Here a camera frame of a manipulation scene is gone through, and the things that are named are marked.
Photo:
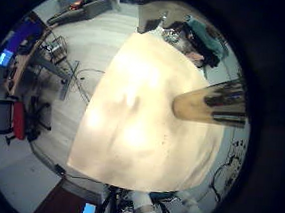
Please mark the person in teal shirt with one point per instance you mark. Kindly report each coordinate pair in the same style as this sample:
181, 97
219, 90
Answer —
205, 38

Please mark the grey equipment case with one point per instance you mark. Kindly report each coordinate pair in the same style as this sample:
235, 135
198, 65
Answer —
84, 9

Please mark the brown door frosted glass panel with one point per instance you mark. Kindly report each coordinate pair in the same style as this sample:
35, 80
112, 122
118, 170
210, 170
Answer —
60, 206

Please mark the wooden office desk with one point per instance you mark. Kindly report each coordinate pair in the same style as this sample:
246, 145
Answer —
12, 81

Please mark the black red office chair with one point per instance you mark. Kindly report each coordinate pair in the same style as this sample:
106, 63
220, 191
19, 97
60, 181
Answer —
7, 118

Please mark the computer monitor purple screen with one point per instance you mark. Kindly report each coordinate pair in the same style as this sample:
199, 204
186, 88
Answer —
21, 37

